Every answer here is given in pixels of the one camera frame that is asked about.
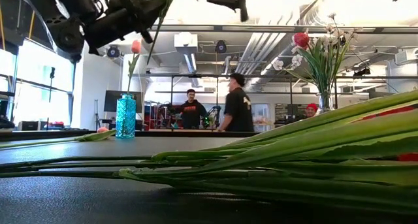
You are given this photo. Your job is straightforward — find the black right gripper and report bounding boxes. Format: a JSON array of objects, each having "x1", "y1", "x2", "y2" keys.
[{"x1": 208, "y1": 0, "x2": 275, "y2": 22}]

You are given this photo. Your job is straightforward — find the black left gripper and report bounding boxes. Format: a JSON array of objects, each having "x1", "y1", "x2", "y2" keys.
[{"x1": 83, "y1": 0, "x2": 167, "y2": 55}]

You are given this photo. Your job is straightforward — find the pink tulip green stem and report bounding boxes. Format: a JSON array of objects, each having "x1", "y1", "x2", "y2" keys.
[
  {"x1": 0, "y1": 127, "x2": 118, "y2": 150},
  {"x1": 125, "y1": 40, "x2": 142, "y2": 96}
]

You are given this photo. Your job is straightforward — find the blue glass vase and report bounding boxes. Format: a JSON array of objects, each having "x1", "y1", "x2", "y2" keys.
[{"x1": 116, "y1": 93, "x2": 137, "y2": 139}]

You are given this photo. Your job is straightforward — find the clear glass vase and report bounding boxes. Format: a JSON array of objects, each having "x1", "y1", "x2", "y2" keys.
[{"x1": 318, "y1": 91, "x2": 336, "y2": 114}]

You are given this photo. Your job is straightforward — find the white ceiling unit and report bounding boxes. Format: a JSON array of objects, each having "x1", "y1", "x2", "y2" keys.
[{"x1": 174, "y1": 33, "x2": 199, "y2": 54}]

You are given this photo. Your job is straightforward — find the black round ceiling speaker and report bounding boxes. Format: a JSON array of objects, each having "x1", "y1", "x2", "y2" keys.
[
  {"x1": 106, "y1": 46, "x2": 121, "y2": 59},
  {"x1": 214, "y1": 40, "x2": 228, "y2": 54}
]

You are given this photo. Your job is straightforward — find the silver ceiling ducts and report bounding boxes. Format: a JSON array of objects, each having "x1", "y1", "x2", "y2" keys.
[{"x1": 234, "y1": 33, "x2": 290, "y2": 76}]

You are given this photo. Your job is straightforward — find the red tulip green stem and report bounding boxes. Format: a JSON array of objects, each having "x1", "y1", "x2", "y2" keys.
[{"x1": 293, "y1": 32, "x2": 311, "y2": 50}]

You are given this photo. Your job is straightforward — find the black monitor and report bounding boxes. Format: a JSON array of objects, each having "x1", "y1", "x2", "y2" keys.
[
  {"x1": 368, "y1": 91, "x2": 394, "y2": 100},
  {"x1": 103, "y1": 89, "x2": 144, "y2": 113}
]

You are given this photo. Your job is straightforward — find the red bin shelf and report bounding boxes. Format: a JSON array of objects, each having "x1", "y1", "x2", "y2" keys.
[{"x1": 143, "y1": 101, "x2": 184, "y2": 130}]

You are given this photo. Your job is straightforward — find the person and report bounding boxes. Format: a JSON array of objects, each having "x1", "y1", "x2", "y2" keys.
[
  {"x1": 217, "y1": 72, "x2": 255, "y2": 133},
  {"x1": 305, "y1": 103, "x2": 319, "y2": 119},
  {"x1": 178, "y1": 88, "x2": 209, "y2": 130}
]

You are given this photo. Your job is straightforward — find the background robot green lights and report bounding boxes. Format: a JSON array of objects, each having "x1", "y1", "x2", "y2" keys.
[{"x1": 205, "y1": 105, "x2": 222, "y2": 129}]

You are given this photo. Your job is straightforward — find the black thin stand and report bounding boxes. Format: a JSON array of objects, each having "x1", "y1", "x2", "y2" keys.
[{"x1": 48, "y1": 66, "x2": 56, "y2": 103}]

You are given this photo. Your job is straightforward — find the black table mat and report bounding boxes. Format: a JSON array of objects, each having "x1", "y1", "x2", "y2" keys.
[{"x1": 0, "y1": 135, "x2": 418, "y2": 224}]

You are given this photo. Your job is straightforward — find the black overhead rack frame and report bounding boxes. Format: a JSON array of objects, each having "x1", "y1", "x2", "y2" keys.
[{"x1": 129, "y1": 72, "x2": 418, "y2": 116}]

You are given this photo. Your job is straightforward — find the yellow hanging cable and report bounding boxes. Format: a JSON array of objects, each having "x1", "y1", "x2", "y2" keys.
[{"x1": 28, "y1": 10, "x2": 36, "y2": 39}]

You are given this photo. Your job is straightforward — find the black aluminium table frame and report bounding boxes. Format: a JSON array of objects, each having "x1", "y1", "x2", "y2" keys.
[{"x1": 0, "y1": 129, "x2": 261, "y2": 142}]

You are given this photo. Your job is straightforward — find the white wall air unit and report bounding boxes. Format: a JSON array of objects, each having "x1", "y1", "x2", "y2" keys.
[{"x1": 394, "y1": 49, "x2": 418, "y2": 67}]

